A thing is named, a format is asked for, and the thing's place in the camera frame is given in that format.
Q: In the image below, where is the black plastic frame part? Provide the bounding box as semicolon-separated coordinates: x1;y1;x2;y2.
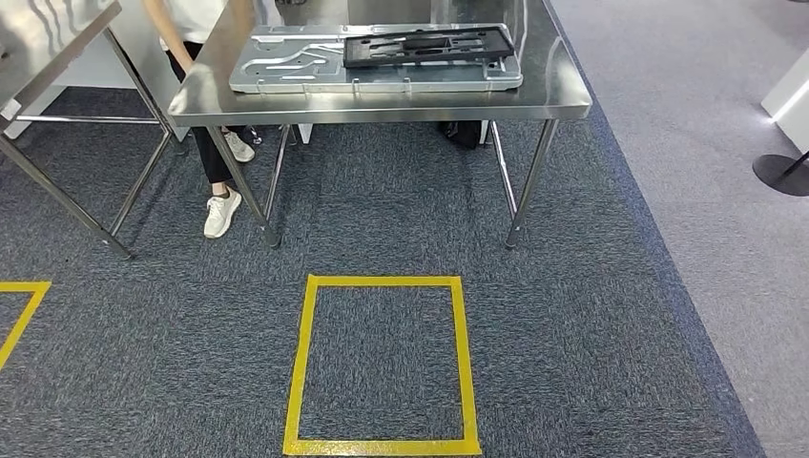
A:
342;25;516;70

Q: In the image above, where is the grey aluminium fixture plate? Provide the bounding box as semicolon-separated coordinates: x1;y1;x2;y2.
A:
228;24;525;94

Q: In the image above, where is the black carry bag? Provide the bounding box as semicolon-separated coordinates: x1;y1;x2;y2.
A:
439;119;485;151

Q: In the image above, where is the steel side table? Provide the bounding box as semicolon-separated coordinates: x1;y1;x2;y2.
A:
0;0;175;261

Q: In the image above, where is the yellow floor tape square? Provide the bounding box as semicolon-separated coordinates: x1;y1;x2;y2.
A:
282;274;483;458

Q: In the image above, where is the person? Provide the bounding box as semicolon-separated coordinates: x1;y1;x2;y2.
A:
141;0;260;240

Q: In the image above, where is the stainless steel workbench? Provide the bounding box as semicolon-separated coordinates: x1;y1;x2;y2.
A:
167;0;594;251

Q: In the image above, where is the black round stand base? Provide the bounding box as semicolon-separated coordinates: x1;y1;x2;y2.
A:
752;151;809;198

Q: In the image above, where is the white display plinth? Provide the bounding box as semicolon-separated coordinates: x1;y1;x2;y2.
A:
761;50;809;153

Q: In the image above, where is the white sneaker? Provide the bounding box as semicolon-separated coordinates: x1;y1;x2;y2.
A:
222;131;257;164
203;187;243;240

